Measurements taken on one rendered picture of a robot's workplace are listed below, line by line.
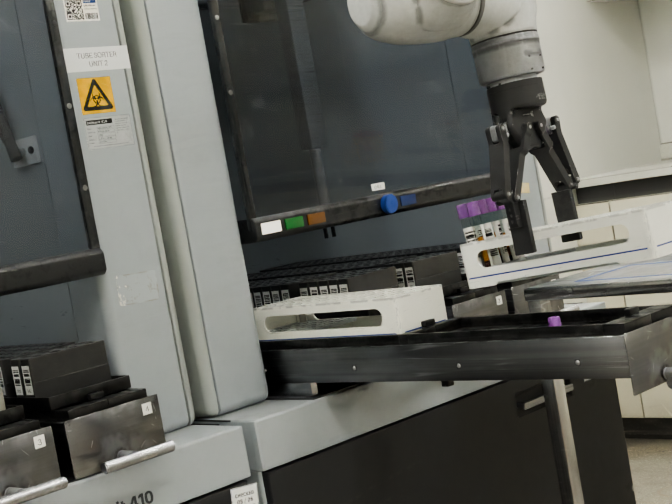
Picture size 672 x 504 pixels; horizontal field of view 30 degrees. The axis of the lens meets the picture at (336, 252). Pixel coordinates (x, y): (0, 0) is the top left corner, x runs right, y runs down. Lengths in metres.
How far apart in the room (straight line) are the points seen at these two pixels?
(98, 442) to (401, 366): 0.40
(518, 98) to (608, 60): 2.97
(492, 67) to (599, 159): 2.84
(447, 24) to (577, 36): 2.93
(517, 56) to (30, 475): 0.80
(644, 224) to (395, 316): 0.34
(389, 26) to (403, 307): 0.37
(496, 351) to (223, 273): 0.44
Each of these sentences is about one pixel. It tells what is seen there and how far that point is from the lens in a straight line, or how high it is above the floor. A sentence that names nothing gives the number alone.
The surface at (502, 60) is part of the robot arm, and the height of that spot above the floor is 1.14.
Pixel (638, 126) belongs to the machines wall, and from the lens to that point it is 4.72.
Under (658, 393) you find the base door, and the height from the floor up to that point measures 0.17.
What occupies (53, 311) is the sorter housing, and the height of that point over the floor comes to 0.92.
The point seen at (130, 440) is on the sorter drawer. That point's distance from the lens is 1.56.
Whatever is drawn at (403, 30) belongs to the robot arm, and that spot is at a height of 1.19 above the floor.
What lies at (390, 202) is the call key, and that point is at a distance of 1.96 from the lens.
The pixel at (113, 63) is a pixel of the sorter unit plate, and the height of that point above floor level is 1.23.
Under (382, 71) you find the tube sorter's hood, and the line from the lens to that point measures 2.02.
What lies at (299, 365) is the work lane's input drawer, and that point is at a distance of 1.77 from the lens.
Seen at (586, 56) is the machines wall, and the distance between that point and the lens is 4.51.
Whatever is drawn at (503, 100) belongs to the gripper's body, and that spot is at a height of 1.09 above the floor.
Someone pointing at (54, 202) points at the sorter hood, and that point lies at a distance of 1.61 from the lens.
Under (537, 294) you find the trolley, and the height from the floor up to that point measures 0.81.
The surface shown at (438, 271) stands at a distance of 2.06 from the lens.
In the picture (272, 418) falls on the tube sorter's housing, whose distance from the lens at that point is 1.70.
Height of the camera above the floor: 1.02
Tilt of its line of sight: 3 degrees down
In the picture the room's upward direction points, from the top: 10 degrees counter-clockwise
